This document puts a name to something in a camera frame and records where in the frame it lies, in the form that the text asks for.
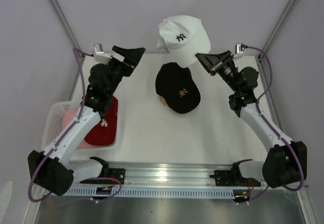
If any white baseball cap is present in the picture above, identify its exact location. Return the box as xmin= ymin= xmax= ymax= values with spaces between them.
xmin=156 ymin=15 xmax=211 ymax=68

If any pink baseball cap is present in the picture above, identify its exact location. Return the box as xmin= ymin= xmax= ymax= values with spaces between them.
xmin=61 ymin=108 xmax=87 ymax=148

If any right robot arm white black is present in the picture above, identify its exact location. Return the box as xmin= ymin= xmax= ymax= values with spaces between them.
xmin=196 ymin=51 xmax=307 ymax=191

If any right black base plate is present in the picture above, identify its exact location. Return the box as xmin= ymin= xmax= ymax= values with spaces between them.
xmin=209 ymin=170 xmax=261 ymax=187

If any right aluminium corner post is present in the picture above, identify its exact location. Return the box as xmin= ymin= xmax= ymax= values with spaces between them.
xmin=263 ymin=0 xmax=299 ymax=52

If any white slotted cable duct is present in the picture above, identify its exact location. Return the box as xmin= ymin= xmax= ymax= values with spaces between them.
xmin=64 ymin=186 xmax=235 ymax=199

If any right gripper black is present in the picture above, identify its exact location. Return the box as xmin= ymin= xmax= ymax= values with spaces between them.
xmin=195 ymin=51 xmax=240 ymax=94

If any aluminium corner post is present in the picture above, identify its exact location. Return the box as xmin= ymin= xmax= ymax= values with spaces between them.
xmin=263 ymin=0 xmax=299 ymax=52
xmin=48 ymin=0 xmax=81 ymax=50

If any black baseball cap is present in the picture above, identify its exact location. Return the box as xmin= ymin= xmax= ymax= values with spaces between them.
xmin=155 ymin=62 xmax=201 ymax=114

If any red LA baseball cap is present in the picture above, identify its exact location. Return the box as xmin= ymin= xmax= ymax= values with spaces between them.
xmin=85 ymin=96 xmax=118 ymax=147

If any left aluminium corner post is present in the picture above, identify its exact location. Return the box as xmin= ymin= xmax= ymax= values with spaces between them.
xmin=48 ymin=0 xmax=81 ymax=50

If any white plastic bin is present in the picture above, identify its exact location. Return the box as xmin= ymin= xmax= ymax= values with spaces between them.
xmin=42 ymin=101 xmax=121 ymax=152

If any aluminium mounting rail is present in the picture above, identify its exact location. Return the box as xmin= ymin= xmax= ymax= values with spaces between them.
xmin=70 ymin=161 xmax=308 ymax=191

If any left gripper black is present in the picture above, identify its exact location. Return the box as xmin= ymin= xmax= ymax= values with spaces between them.
xmin=106 ymin=46 xmax=146 ymax=97

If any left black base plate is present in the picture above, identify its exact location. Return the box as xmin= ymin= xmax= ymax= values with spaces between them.
xmin=81 ymin=168 xmax=126 ymax=185

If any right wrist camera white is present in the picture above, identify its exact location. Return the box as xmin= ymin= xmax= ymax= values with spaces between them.
xmin=233 ymin=43 xmax=247 ymax=59

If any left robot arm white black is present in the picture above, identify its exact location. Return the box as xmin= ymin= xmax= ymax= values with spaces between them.
xmin=27 ymin=44 xmax=146 ymax=202

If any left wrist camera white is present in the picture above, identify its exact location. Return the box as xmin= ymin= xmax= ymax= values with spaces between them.
xmin=93 ymin=43 xmax=112 ymax=64

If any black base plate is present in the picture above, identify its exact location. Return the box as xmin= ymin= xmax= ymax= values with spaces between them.
xmin=81 ymin=168 xmax=126 ymax=185
xmin=209 ymin=170 xmax=261 ymax=187

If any wooden hat stand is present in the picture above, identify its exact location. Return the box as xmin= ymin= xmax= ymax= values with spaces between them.
xmin=159 ymin=96 xmax=169 ymax=108

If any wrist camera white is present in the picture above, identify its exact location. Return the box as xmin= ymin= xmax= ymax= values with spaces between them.
xmin=233 ymin=43 xmax=247 ymax=59
xmin=93 ymin=43 xmax=112 ymax=64

